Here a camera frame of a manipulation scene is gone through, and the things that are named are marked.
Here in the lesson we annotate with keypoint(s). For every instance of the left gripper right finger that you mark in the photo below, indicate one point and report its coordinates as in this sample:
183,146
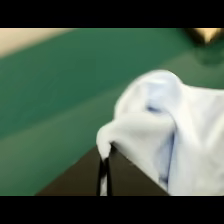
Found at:
109,176

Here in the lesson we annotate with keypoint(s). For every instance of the light blue shirt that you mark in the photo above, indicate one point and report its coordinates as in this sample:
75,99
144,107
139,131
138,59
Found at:
186,133

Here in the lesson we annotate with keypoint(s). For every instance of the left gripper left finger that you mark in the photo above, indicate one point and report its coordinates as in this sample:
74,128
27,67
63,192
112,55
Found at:
100,176

